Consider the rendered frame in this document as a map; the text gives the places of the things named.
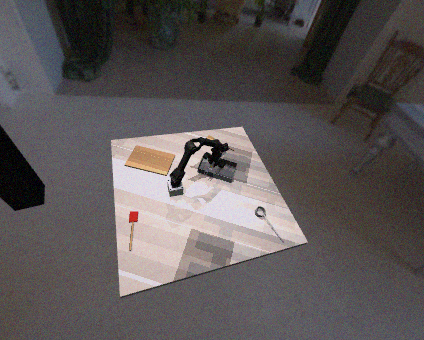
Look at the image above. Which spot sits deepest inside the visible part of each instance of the wooden board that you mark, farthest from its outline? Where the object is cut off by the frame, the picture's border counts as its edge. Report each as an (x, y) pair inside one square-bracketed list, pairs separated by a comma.
[(150, 160)]

